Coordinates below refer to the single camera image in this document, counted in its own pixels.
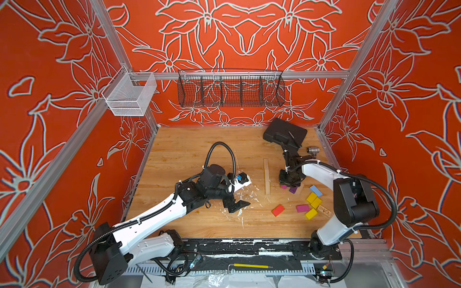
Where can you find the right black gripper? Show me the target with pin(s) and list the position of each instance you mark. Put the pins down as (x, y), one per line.
(284, 179)

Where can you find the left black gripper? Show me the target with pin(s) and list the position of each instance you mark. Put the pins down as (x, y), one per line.
(228, 203)

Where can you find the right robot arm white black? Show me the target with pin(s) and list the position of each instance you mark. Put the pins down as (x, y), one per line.
(354, 201)

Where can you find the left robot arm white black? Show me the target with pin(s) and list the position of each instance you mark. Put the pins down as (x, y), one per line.
(114, 248)

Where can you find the purple building block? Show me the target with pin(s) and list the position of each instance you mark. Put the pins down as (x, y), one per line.
(293, 189)

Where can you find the red building block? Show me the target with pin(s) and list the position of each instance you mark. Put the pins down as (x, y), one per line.
(278, 210)

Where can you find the light blue block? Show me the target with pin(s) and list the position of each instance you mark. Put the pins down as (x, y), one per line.
(316, 191)

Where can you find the yellow block upper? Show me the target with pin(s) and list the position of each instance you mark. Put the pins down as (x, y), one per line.
(311, 198)

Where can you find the yellow block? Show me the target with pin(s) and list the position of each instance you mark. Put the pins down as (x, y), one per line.
(316, 203)
(311, 198)
(311, 214)

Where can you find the small silver metal fitting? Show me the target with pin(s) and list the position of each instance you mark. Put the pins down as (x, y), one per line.
(313, 151)

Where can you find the magenta block lower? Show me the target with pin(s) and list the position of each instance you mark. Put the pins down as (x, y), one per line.
(303, 208)

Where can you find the yellow block middle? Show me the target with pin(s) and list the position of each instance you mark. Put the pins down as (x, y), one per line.
(316, 203)

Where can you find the yellow block front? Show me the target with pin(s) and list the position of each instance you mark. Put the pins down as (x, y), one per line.
(311, 214)

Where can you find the black plastic tool case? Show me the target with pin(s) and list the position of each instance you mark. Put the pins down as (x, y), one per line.
(289, 136)

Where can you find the printed natural wood block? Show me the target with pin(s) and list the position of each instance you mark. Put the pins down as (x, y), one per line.
(324, 211)

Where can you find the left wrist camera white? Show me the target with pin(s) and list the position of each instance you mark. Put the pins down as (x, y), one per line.
(242, 180)

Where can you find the yellow pencil on rail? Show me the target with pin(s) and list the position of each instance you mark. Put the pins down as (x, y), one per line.
(252, 266)

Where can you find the black wire wall basket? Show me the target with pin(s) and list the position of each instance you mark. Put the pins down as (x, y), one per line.
(230, 88)

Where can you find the white mesh wall basket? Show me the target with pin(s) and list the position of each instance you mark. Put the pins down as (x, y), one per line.
(130, 94)

